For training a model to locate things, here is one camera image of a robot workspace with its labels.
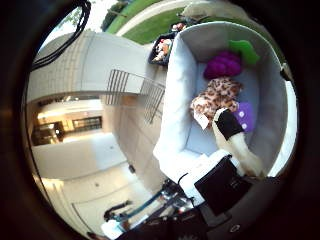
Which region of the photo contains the black bin of toys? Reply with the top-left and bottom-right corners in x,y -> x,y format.
148,21 -> 188,67

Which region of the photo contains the purple plush with white dots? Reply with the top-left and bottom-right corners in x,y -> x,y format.
233,101 -> 256,133

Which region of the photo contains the black cable bundle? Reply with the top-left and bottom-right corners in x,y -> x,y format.
31,0 -> 92,72

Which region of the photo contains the teal cable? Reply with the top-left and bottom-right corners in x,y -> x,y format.
114,190 -> 167,223

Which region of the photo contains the leopard print plush toy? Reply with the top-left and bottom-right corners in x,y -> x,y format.
189,77 -> 244,130

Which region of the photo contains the purple grape plush toy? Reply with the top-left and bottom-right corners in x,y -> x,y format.
203,39 -> 262,80

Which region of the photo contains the metal railing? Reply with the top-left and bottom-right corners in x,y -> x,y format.
105,68 -> 166,125

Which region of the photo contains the grey fabric container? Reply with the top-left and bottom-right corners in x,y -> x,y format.
153,21 -> 290,184

